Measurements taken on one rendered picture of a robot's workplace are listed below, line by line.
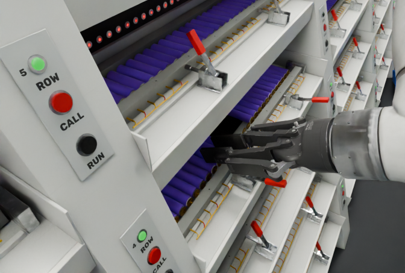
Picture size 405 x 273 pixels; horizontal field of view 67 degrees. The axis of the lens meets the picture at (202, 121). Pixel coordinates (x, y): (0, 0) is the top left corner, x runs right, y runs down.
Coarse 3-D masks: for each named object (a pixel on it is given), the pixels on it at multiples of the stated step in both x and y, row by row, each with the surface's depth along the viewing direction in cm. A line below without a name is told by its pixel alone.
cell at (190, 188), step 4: (172, 180) 54; (176, 180) 54; (180, 180) 54; (172, 184) 54; (176, 184) 53; (180, 184) 53; (184, 184) 53; (188, 184) 53; (176, 188) 53; (180, 188) 53; (184, 188) 52; (188, 188) 52; (192, 188) 52; (196, 188) 52; (184, 192) 53; (188, 192) 52; (192, 192) 52; (192, 196) 52
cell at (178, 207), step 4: (164, 196) 51; (168, 200) 50; (172, 200) 51; (168, 204) 50; (172, 204) 50; (176, 204) 50; (180, 204) 50; (172, 208) 50; (176, 208) 49; (180, 208) 49; (176, 212) 49
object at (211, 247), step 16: (272, 64) 87; (288, 64) 83; (304, 64) 81; (320, 64) 80; (304, 80) 81; (320, 80) 80; (304, 96) 75; (288, 112) 71; (304, 112) 73; (240, 128) 67; (224, 192) 54; (240, 192) 54; (256, 192) 54; (224, 208) 51; (240, 208) 51; (208, 224) 49; (224, 224) 49; (240, 224) 52; (192, 240) 47; (208, 240) 47; (224, 240) 47; (208, 256) 45; (224, 256) 49; (208, 272) 44
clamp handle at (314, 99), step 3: (297, 96) 70; (297, 99) 71; (300, 99) 70; (303, 99) 70; (306, 99) 69; (309, 99) 69; (312, 99) 68; (315, 99) 68; (318, 99) 68; (321, 99) 67; (324, 99) 67; (327, 99) 66; (327, 102) 67
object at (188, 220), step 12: (300, 72) 81; (288, 84) 75; (300, 84) 78; (276, 96) 71; (264, 108) 68; (264, 120) 65; (276, 120) 67; (216, 180) 53; (204, 192) 51; (216, 192) 53; (192, 204) 49; (204, 204) 49; (216, 204) 51; (192, 216) 48; (180, 228) 46; (204, 228) 48
